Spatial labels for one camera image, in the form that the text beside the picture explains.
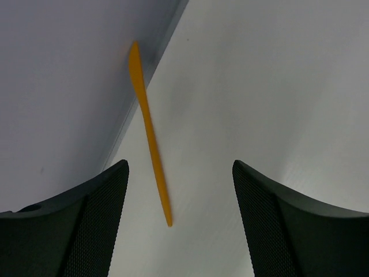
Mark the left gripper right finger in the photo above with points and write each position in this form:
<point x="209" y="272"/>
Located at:
<point x="291" y="234"/>

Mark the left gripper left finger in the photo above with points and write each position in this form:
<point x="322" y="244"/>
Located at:
<point x="70" y="234"/>

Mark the orange plastic fork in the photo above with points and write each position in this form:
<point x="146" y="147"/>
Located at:
<point x="137" y="80"/>

